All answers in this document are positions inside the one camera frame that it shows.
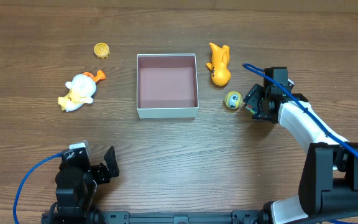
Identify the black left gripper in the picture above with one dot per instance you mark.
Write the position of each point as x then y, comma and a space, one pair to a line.
101, 171

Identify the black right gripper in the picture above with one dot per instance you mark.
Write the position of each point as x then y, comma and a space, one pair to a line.
260, 101

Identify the pastel rubiks cube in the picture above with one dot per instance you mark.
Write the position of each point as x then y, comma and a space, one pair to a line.
250, 108

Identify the yellow emoji face ball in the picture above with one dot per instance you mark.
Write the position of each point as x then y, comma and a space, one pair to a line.
233, 100

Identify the orange rubber duck toy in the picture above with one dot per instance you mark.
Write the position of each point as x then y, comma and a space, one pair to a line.
220, 58

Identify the white box pink interior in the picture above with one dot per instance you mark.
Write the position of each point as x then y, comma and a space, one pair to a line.
167, 86

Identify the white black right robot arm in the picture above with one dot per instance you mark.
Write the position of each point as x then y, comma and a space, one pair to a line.
328, 189

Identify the white plush chicken toy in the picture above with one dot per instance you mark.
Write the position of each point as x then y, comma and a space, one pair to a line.
81, 90

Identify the yellow gear shaped token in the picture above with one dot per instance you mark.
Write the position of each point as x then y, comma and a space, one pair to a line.
101, 50

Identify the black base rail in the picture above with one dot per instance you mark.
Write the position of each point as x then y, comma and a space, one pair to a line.
236, 216

